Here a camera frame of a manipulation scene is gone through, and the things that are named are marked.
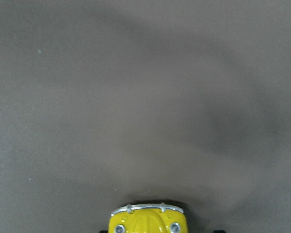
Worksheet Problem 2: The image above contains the yellow beetle toy car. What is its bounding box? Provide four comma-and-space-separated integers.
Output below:
108, 202, 188, 233

